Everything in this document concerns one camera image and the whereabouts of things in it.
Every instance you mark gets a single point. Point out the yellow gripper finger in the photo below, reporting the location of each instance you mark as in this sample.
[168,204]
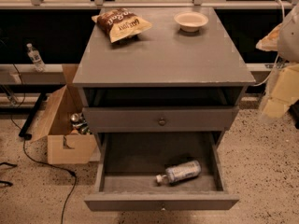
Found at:
[270,41]
[282,91]

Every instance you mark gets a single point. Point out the blue plastic bottle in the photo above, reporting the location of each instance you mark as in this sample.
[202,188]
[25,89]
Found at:
[183,171]

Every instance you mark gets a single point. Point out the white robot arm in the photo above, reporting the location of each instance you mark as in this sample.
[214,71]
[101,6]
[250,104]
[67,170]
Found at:
[288,41]

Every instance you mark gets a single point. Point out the closed grey top drawer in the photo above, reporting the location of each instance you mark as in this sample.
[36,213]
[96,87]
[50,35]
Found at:
[159,119]

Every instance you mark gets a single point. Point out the grey wooden drawer cabinet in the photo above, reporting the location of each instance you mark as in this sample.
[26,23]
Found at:
[163,67]

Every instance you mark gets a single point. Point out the open grey middle drawer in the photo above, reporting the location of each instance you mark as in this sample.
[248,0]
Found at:
[130,162]

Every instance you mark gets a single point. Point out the clear water bottle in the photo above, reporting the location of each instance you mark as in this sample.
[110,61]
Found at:
[35,57]

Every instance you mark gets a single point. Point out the white paper bowl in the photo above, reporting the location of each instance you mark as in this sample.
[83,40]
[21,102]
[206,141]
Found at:
[191,21]

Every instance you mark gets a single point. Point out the brown chip bag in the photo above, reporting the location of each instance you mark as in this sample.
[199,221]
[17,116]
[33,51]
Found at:
[121,23]

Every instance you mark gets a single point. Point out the cans in cardboard box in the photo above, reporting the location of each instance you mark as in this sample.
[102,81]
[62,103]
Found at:
[79,124]

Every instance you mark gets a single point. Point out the cardboard box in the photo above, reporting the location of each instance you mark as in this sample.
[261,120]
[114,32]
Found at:
[63,146]

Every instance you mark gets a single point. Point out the black stand leg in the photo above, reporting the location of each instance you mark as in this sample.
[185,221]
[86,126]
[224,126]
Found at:
[24,130]

